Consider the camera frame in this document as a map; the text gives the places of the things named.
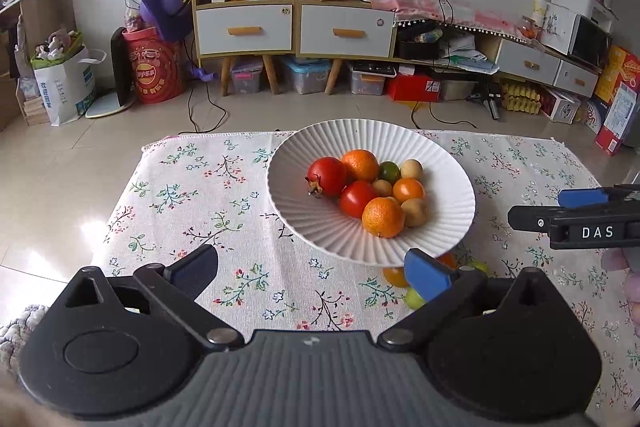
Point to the small orange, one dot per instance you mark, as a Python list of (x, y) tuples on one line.
[(408, 189), (446, 260), (395, 278)]

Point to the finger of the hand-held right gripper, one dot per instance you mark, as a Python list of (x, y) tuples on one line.
[(580, 198), (530, 219)]

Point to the short wooden cabinet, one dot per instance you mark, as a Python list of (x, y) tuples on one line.
[(334, 74)]

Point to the white ribbed plate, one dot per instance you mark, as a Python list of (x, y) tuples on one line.
[(300, 167)]

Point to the brown kiwi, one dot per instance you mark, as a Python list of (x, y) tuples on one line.
[(415, 212), (382, 187)]

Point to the wooden bookshelf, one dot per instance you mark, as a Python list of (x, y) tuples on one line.
[(30, 7)]

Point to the pink cloth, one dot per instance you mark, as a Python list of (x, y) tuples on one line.
[(420, 4)]

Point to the stack of egg trays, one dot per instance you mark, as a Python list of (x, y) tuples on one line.
[(522, 98)]

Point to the microwave oven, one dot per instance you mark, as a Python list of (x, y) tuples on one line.
[(590, 42)]

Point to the red tomato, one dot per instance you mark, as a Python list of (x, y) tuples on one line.
[(327, 176), (357, 199)]

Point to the white box with drawing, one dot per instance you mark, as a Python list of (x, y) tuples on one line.
[(560, 27)]

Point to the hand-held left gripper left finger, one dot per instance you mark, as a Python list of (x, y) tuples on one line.
[(192, 264)]

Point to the plush toy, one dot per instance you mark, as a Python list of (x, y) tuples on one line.
[(55, 44)]

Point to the green lime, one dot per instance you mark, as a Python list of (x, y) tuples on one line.
[(389, 170)]

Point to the black tripod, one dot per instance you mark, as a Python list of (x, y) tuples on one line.
[(487, 99)]

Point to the red and yellow carton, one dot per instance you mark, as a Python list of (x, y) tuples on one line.
[(620, 72)]

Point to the low wooden cabinet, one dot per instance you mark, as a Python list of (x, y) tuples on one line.
[(491, 49)]

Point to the red box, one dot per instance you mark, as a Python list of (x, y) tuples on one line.
[(412, 88)]

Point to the blue and white carton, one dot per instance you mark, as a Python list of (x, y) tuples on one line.
[(620, 122)]

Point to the small clear storage bin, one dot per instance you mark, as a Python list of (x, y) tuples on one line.
[(247, 79)]

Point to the black panel on white stand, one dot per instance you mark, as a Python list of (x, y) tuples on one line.
[(120, 72)]

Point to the purple hat plush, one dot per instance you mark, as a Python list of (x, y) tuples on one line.
[(165, 2)]

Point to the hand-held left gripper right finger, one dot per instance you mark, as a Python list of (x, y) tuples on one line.
[(427, 274)]

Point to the small green fruit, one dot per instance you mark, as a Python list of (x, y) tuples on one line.
[(478, 266), (414, 299)]

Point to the white drawer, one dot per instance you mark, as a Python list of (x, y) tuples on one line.
[(215, 19), (515, 57), (320, 19), (590, 79)]

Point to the grey knitted rug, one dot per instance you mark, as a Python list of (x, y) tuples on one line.
[(20, 332)]

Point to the floral tablecloth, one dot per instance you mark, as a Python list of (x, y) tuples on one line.
[(200, 207)]

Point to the clear bin with blue lid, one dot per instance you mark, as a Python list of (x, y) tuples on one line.
[(307, 77)]

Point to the white shopping bag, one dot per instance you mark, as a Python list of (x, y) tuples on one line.
[(65, 87)]

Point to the pale yellow round fruit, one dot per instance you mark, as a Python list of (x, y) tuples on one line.
[(411, 169)]

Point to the red snack bucket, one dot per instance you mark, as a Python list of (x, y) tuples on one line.
[(152, 72)]

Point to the white printed carton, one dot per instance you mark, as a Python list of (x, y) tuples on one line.
[(562, 106)]

